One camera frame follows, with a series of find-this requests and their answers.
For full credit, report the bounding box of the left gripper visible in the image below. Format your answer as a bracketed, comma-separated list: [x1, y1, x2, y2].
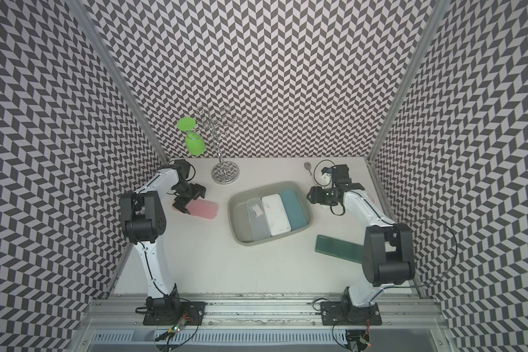
[172, 181, 206, 214]

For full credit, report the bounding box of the pink pencil case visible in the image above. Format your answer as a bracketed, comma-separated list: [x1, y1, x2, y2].
[172, 199, 219, 220]

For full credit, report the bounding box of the light blue pencil case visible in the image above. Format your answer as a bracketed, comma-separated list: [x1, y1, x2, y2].
[280, 189, 308, 232]

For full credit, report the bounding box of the grey storage box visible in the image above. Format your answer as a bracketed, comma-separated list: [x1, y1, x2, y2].
[227, 181, 313, 246]

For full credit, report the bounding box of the white pencil case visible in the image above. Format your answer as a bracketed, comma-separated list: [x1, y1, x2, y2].
[261, 194, 291, 236]

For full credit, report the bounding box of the translucent clear pencil case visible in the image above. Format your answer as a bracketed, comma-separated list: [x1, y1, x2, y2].
[246, 198, 271, 242]

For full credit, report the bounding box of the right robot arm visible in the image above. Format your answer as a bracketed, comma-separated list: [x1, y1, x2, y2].
[307, 164, 415, 325]

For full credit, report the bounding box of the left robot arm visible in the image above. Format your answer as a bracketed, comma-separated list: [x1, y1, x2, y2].
[119, 159, 206, 326]

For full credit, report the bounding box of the dark green pencil case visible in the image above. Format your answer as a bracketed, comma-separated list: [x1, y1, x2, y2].
[315, 235, 364, 264]

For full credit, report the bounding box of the chrome cup rack stand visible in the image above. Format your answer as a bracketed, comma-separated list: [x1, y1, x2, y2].
[196, 105, 240, 185]

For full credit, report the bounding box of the green plastic wine glass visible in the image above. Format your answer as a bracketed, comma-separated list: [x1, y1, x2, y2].
[177, 117, 206, 156]

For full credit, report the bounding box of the metal spoon patterned handle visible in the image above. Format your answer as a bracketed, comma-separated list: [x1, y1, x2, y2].
[304, 161, 314, 178]

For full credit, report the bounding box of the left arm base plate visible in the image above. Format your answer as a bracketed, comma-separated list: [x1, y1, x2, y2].
[143, 297, 207, 326]

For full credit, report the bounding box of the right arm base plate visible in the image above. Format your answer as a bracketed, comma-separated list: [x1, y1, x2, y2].
[319, 301, 382, 326]

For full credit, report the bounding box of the aluminium front rail frame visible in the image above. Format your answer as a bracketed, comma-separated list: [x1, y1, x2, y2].
[68, 293, 457, 351]

